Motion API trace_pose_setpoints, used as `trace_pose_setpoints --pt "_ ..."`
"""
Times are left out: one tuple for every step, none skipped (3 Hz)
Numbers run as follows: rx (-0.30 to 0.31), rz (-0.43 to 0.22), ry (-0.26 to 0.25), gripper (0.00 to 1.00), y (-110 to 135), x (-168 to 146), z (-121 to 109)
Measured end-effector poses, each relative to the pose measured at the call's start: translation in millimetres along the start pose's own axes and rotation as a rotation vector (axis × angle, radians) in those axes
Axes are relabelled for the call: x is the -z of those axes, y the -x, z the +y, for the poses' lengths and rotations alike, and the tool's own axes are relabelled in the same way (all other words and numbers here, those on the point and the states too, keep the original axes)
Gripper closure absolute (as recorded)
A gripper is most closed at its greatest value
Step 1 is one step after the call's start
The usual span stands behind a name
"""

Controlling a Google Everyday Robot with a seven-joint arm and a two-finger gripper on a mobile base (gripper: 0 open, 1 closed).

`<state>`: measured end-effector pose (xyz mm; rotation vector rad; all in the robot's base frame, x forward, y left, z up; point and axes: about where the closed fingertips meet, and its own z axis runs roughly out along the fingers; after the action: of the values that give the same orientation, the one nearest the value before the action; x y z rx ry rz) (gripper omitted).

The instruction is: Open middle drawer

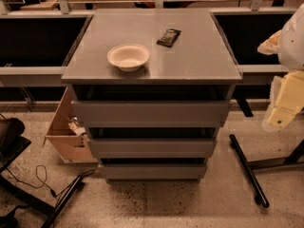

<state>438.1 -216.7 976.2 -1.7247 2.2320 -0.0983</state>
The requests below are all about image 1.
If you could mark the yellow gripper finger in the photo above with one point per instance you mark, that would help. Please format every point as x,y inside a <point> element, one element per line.
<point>286,100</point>

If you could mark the grey drawer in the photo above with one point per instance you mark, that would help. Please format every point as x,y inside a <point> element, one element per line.
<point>152,172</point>
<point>151,114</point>
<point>152,148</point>

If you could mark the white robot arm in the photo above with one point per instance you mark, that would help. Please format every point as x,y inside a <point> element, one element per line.
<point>288,45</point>

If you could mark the grey drawer cabinet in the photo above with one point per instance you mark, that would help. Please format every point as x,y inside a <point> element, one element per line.
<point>172,74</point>

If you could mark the grey bottom drawer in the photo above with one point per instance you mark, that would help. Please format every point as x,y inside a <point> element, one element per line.
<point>152,172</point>

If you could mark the grey top drawer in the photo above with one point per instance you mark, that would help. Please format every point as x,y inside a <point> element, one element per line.
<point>151,114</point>

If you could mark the black stand leg right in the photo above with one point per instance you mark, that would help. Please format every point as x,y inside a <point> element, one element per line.
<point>296,157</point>

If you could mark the black stand leg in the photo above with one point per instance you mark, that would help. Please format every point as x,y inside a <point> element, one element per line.
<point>296,157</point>
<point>76,184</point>

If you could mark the black snack packet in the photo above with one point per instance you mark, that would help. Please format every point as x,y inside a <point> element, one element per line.
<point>169,37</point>

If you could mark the white paper bowl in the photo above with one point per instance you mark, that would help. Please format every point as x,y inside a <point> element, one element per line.
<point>128,57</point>

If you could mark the wooden box on floor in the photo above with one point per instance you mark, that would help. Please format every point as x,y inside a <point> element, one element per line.
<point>72,148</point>

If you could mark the black stand leg left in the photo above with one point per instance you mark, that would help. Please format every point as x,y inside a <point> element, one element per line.
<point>76,184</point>

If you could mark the black chair left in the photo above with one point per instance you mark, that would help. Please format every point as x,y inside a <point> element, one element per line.
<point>12,144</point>

